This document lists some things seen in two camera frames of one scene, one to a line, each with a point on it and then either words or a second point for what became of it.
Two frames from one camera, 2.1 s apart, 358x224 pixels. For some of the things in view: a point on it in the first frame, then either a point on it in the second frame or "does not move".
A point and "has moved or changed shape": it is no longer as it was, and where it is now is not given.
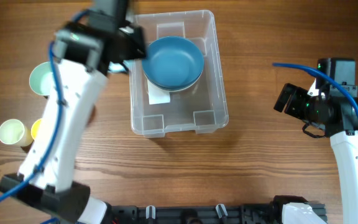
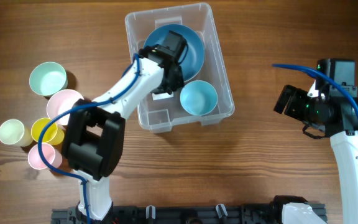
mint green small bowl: x=40 y=79 does not move
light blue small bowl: x=118 y=67 to x=198 y=98
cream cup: x=12 y=132 does not move
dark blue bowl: x=173 y=62 has moved or changed shape
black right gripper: x=283 y=98 does not move
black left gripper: x=137 y=43 to x=173 y=79
